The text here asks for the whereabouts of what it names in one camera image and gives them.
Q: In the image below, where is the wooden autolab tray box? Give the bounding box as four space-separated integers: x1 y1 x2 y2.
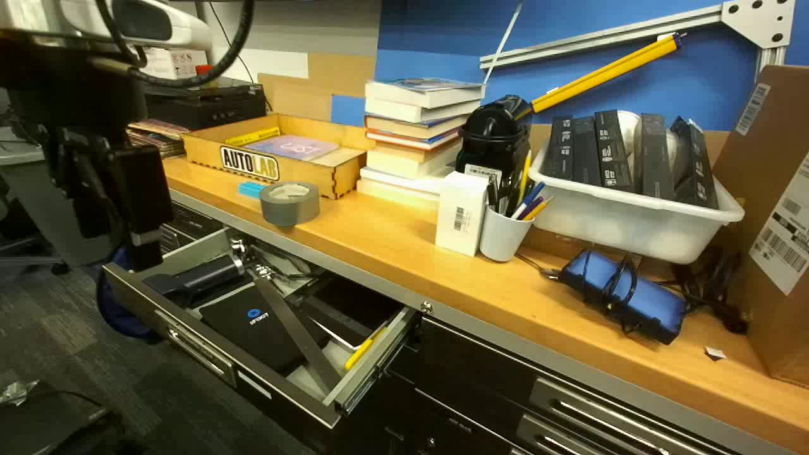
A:
183 113 370 202

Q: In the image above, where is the white pen cup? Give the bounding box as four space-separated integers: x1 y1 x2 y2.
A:
478 202 536 263

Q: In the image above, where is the long grey metal tool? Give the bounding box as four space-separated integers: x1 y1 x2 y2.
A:
225 236 348 397

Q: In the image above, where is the yellow-handled tool in drawer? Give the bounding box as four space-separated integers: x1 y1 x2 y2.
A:
339 324 394 374

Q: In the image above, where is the yellow bar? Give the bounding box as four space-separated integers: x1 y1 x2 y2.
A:
528 33 684 119

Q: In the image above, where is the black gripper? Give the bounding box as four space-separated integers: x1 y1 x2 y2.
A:
9 35 177 272

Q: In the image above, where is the aluminium rail with bracket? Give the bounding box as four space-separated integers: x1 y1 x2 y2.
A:
478 0 799 71

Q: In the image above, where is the small white carton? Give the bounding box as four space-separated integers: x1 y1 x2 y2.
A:
432 168 493 258

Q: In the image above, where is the blue pen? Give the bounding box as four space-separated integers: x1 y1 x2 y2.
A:
513 178 548 220

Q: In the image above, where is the brown cardboard box with labels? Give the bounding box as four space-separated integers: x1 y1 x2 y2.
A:
710 63 809 388

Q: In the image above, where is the black boxy device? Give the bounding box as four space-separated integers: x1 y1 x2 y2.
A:
454 92 536 182

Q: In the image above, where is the purple uist booklet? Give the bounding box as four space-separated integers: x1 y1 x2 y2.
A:
245 134 345 163

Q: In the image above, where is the dark blue round bin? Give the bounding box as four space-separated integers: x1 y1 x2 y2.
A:
95 244 169 345

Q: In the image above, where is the black flat electronics box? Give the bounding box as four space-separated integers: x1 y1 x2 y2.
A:
141 78 270 134

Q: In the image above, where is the thick white-paged book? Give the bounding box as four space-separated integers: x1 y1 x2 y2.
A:
363 96 481 129

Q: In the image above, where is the black office chair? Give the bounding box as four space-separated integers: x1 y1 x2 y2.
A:
0 172 74 281

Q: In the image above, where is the thin white rod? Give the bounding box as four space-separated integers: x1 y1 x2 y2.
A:
478 0 526 100

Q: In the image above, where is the yellow pencil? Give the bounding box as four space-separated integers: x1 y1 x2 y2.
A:
513 148 536 204

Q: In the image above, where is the thin red-edged book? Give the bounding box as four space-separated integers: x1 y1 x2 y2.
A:
364 113 468 152

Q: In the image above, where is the white plastic bin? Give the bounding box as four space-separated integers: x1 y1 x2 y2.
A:
526 145 749 268

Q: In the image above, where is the book with grey-blue cover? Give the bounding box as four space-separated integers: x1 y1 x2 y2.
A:
363 76 487 111

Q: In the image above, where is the black drawer cabinet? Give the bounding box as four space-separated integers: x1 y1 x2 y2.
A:
159 204 742 455

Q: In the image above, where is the blue device with cables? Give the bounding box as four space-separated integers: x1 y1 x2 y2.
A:
559 244 694 345

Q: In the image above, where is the thick cream book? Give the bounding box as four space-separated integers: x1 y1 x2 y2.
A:
364 137 464 182

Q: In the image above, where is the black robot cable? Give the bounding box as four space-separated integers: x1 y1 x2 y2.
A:
95 0 259 91

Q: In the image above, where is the black box with blue logo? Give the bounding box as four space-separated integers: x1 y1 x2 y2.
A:
198 283 331 375

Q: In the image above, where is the black slim box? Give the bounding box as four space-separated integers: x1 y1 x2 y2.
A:
667 113 722 211
538 115 579 178
636 111 679 202
570 113 604 187
593 107 638 192

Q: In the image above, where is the open grey metal drawer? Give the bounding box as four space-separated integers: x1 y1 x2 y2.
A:
98 224 421 432

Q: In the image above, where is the grey duct tape roll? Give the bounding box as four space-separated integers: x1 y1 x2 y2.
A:
259 178 325 229

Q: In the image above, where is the wide white book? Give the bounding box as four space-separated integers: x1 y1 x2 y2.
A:
356 163 450 206

